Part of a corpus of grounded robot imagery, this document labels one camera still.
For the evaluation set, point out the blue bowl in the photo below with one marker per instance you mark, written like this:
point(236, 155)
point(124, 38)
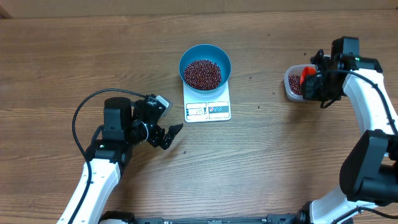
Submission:
point(207, 52)

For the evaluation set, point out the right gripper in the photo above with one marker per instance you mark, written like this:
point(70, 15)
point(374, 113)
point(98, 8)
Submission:
point(333, 99)

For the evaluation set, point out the red beans in bowl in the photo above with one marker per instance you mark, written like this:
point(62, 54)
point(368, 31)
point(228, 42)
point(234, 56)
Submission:
point(203, 75)

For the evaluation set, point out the white digital kitchen scale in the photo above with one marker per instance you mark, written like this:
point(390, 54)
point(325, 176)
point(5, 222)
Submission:
point(206, 106)

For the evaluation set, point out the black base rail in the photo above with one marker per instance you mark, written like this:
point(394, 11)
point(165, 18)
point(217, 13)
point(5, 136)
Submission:
point(214, 220)

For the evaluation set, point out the red measuring scoop blue handle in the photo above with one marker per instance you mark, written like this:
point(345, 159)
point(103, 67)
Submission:
point(306, 72)

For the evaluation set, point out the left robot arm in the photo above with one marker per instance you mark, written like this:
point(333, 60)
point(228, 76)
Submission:
point(126, 124)

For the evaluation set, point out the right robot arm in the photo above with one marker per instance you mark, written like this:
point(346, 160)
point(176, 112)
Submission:
point(365, 183)

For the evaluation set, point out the red beans in container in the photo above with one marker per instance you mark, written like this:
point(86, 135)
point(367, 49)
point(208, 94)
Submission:
point(294, 84)

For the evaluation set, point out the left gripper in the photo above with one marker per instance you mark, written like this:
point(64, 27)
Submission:
point(156, 140)

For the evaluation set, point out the clear plastic container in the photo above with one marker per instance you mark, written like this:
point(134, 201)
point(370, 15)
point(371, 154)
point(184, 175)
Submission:
point(294, 70)

